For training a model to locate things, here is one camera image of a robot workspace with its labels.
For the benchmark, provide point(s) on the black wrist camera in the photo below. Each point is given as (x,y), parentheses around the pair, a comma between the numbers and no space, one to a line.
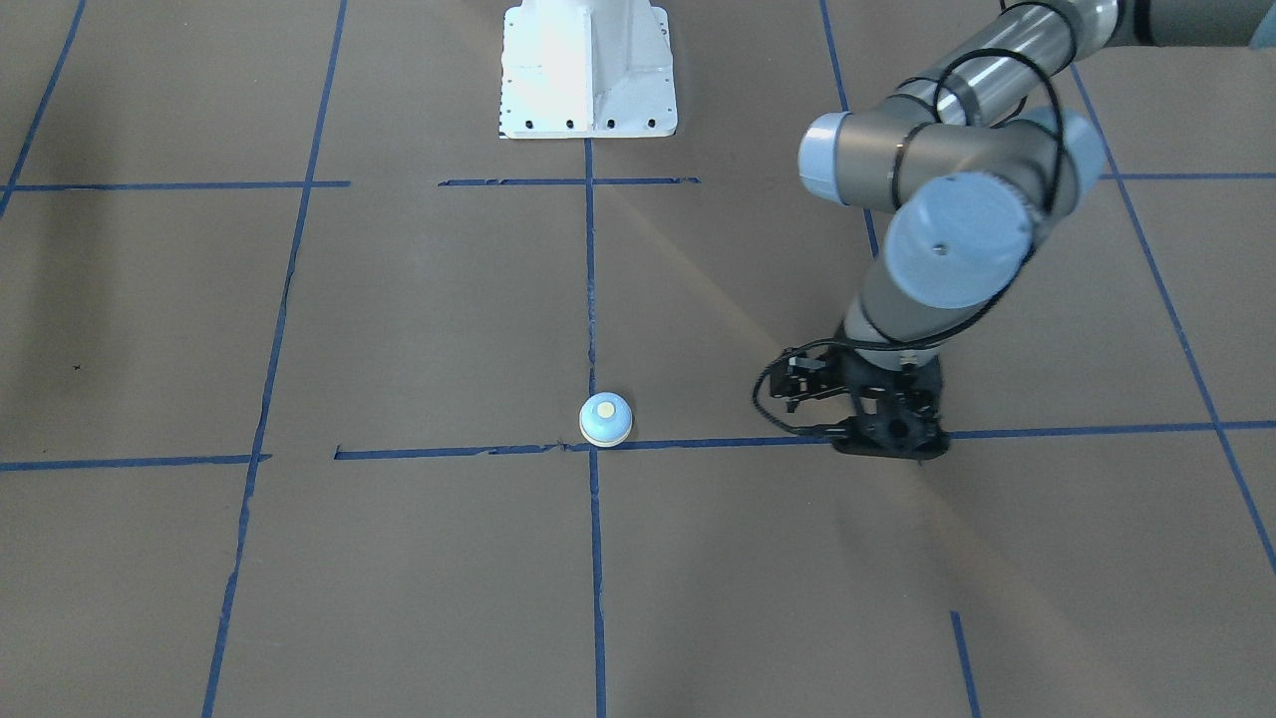
(804,379)

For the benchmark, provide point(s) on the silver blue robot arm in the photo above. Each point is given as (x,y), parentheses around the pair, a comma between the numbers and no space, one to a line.
(978,160)

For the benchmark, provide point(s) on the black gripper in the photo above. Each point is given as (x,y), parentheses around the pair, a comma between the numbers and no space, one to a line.
(850,376)

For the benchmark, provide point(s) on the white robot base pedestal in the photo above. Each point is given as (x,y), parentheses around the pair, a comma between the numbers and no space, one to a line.
(587,69)

